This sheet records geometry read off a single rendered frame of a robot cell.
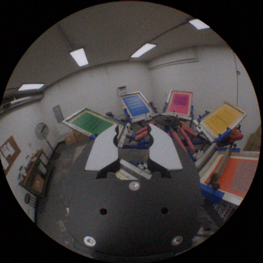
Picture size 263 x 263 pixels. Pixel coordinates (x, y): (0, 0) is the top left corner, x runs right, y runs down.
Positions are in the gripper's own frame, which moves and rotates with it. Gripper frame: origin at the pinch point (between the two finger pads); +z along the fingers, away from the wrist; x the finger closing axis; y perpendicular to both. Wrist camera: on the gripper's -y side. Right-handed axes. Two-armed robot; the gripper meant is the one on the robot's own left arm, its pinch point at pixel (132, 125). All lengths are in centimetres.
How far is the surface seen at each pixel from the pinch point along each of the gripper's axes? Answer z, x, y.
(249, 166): -15, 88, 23
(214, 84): 156, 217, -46
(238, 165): -5, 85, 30
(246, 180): -21, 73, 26
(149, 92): 449, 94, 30
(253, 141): 7, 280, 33
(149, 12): 96, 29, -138
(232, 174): -8, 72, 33
